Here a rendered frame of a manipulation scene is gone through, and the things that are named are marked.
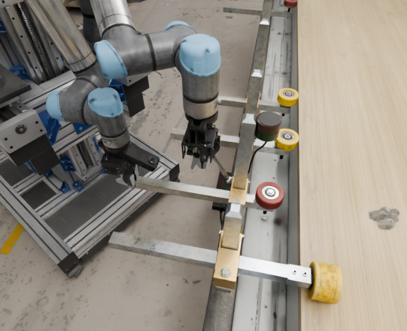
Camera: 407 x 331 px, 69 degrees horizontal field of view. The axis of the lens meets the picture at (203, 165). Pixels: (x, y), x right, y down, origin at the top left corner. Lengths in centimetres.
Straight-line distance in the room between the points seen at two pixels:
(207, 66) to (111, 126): 32
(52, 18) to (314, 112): 88
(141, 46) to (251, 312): 80
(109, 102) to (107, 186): 114
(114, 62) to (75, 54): 25
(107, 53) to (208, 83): 20
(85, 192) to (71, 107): 109
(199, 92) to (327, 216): 50
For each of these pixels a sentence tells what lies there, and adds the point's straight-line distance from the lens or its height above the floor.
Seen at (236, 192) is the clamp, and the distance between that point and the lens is 91.
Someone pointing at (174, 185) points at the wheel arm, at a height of 86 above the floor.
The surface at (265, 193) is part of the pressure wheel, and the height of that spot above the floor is 90.
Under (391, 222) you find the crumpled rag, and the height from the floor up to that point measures 91.
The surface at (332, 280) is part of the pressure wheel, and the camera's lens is 72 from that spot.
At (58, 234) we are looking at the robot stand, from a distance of 175.
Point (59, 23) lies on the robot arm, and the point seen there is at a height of 129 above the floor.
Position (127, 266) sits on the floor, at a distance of 179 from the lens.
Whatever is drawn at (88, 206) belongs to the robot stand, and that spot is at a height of 21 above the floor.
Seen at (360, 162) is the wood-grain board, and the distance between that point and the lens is 107.
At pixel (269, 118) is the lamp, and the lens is 74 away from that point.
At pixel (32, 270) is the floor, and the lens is 197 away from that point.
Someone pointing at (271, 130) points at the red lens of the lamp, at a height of 113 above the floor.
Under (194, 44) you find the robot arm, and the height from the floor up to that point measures 134.
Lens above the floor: 160
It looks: 49 degrees down
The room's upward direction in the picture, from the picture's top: straight up
